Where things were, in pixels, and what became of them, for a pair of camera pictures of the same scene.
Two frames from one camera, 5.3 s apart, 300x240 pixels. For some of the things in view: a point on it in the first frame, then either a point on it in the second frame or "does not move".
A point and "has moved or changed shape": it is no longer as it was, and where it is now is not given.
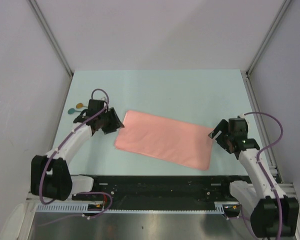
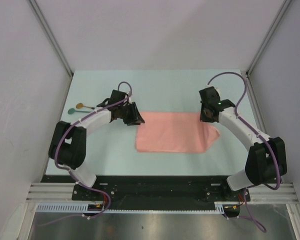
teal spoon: x=72 y=110 does not move
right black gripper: x=222 y=126 to x=203 y=118
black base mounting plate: x=155 y=192 does not move
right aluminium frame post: x=280 y=12 does not move
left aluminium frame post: x=51 y=35 does not move
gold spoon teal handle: x=80 y=105 does not move
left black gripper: x=114 y=119 to x=135 y=118
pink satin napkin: x=175 y=140 has moved or changed shape
